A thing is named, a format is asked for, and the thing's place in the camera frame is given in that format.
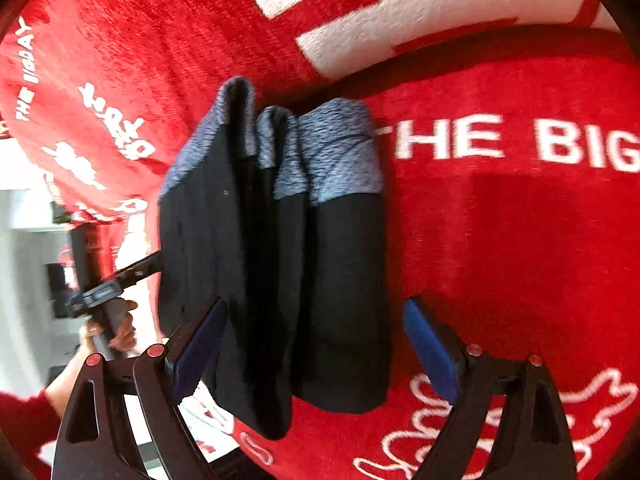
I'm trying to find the black pants with blue trim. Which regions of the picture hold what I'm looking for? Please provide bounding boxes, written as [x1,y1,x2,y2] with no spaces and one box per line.
[158,77,390,440]

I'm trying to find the red sleeved left forearm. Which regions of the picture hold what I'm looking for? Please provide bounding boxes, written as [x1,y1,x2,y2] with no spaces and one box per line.
[1,347,93,479]

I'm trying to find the person's left hand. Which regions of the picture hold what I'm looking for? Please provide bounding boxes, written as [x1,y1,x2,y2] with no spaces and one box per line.
[78,300,138,356]

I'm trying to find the person's black trousers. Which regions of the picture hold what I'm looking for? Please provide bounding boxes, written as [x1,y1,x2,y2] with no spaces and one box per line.
[209,448,274,480]

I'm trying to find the red wedding bedspread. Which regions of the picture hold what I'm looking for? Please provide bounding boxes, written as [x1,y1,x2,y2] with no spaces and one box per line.
[1,0,639,479]

